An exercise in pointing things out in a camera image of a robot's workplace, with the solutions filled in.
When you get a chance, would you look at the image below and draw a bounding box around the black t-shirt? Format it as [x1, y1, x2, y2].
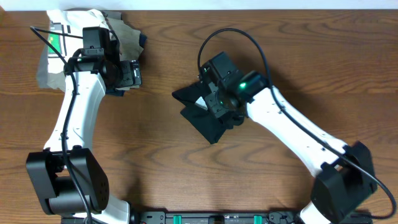
[172, 82, 244, 144]

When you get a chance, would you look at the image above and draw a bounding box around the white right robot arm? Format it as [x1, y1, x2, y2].
[199, 70, 377, 223]

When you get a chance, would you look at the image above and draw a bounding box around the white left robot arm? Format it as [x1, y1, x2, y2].
[26, 57, 141, 223]

